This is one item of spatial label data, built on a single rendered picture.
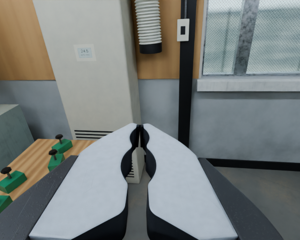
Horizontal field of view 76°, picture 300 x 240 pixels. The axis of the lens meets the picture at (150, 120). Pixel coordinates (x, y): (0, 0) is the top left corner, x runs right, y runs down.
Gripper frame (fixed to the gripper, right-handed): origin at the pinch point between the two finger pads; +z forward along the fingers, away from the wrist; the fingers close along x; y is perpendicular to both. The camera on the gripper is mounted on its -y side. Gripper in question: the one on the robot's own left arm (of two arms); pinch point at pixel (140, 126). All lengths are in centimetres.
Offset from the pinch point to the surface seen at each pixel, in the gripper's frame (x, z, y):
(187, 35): 29, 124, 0
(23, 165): -71, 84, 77
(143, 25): 0, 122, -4
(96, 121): -32, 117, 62
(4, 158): -104, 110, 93
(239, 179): 88, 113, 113
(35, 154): -69, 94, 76
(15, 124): -102, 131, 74
